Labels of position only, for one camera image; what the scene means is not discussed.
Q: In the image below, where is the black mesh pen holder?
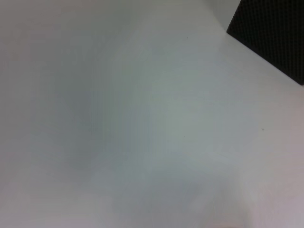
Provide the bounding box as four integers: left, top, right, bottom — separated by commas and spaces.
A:
226, 0, 304, 86

